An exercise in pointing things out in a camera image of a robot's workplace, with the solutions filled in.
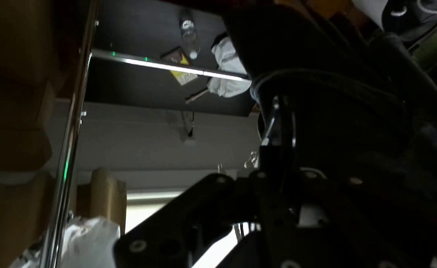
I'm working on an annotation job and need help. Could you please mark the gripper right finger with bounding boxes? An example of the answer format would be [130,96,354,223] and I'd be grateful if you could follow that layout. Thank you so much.
[280,146,437,268]

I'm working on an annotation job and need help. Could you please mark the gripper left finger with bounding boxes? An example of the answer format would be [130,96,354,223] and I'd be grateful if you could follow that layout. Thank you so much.
[114,146,283,268]

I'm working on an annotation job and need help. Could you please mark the metal clothes hanger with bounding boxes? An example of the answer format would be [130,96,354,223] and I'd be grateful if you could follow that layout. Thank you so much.
[251,70,298,148]

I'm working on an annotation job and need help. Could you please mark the brown cardboard piece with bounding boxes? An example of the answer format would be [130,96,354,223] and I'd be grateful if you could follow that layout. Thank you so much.
[76,167,127,235]

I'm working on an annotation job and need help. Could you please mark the white plastic bag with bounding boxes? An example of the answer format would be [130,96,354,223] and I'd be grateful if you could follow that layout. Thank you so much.
[10,216,121,268]

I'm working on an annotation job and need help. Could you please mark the chrome clothes rack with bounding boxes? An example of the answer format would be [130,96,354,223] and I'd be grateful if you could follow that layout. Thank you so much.
[39,0,253,268]

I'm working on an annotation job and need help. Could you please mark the small silver metal tool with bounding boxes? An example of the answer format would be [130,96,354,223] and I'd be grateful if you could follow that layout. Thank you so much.
[185,88,209,104]

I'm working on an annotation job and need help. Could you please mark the black garment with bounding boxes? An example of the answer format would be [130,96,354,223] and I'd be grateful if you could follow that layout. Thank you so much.
[222,0,437,179]

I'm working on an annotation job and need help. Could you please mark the yellow and red packet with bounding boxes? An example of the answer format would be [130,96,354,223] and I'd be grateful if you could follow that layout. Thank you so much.
[161,47,199,86]

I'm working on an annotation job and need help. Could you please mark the chrome rack rod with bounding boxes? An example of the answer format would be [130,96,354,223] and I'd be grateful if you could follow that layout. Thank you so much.
[91,49,253,83]

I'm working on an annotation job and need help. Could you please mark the white cloth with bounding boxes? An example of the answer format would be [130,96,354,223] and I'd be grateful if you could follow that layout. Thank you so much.
[207,36,252,98]

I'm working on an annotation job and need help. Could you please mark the clear plastic bottle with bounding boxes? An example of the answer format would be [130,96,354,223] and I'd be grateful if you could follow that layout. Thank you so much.
[179,10,201,60]

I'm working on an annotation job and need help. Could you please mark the stack of cardboard boxes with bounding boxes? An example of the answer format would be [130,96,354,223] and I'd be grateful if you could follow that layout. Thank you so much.
[0,0,91,268]

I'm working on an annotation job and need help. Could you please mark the grey garment with white cord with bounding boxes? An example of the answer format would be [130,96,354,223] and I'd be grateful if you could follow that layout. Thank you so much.
[382,0,437,41]

